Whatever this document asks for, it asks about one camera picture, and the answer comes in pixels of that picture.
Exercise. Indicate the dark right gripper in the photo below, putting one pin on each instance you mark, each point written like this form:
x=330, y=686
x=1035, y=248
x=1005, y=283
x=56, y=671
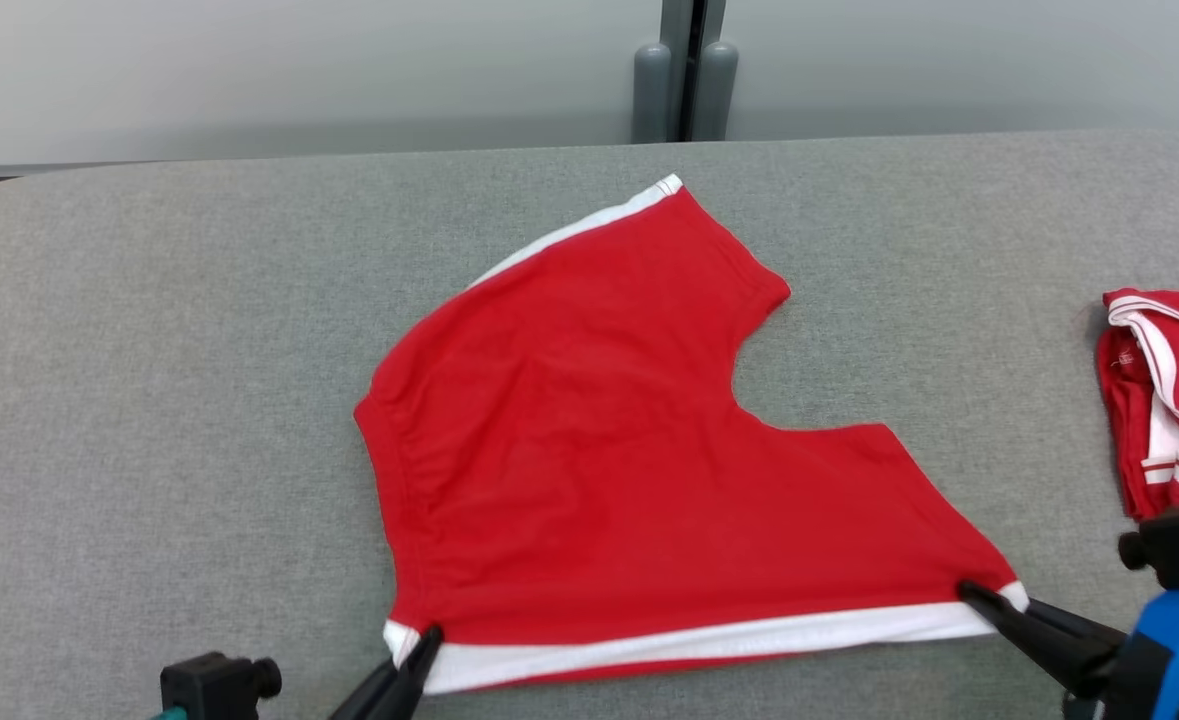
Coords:
x=1109, y=680

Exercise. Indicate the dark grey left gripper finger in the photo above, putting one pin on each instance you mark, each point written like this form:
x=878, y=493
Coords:
x=374, y=692
x=417, y=675

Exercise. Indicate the red jersey with white trim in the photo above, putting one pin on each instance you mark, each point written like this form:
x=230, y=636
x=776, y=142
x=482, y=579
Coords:
x=1124, y=400

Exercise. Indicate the red shorts with white stripes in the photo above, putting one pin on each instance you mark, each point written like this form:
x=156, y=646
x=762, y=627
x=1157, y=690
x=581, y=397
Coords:
x=599, y=450

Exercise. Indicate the blue camera mount bracket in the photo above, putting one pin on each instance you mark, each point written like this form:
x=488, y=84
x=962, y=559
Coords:
x=169, y=714
x=1174, y=630

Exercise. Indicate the grey partition post with feet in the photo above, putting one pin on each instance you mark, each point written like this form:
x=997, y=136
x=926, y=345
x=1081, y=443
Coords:
x=686, y=80

